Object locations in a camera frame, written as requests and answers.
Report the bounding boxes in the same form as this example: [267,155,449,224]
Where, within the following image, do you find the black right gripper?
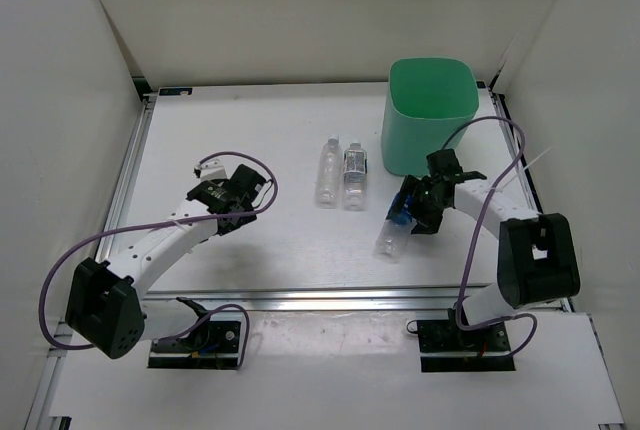
[386,174,448,235]

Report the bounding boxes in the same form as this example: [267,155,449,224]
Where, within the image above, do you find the clear bottle blue label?
[374,192,416,263]

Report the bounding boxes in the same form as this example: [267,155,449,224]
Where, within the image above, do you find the clear unlabeled plastic bottle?
[314,135,342,208]

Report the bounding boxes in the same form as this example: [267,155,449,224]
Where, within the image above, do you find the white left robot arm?
[65,164,267,359]

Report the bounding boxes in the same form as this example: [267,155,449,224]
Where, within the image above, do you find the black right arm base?
[406,309,516,373]

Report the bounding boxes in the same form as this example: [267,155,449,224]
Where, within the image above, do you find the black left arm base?
[147,312,245,370]

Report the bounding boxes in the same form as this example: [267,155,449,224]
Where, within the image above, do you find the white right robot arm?
[387,171,581,350]

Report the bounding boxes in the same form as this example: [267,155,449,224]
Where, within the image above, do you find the green plastic bin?
[380,57,479,176]

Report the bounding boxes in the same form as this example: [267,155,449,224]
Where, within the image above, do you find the clear bottle white label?
[342,140,368,211]

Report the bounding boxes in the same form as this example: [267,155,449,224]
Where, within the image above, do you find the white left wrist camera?
[194,158,228,182]

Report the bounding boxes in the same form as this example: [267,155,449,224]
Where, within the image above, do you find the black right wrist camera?
[426,148,463,178]

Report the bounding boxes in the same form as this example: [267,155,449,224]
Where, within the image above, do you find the aluminium table frame rail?
[49,83,623,429]

